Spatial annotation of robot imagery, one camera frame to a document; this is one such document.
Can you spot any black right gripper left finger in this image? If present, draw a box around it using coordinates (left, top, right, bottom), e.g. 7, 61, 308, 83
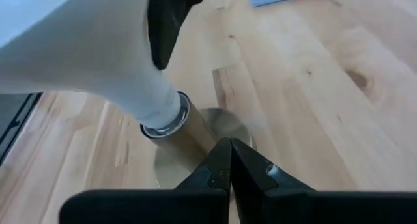
59, 137, 233, 224

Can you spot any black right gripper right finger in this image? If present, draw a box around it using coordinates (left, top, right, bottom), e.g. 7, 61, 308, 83
230, 137, 417, 224

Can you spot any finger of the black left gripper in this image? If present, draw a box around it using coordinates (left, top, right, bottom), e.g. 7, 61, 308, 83
147, 0, 205, 71

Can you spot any brass lamp socket base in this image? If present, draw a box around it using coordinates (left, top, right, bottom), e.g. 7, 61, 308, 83
139, 91, 259, 189

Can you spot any white light bulb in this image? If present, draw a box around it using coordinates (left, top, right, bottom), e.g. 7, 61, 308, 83
0, 0, 182, 130

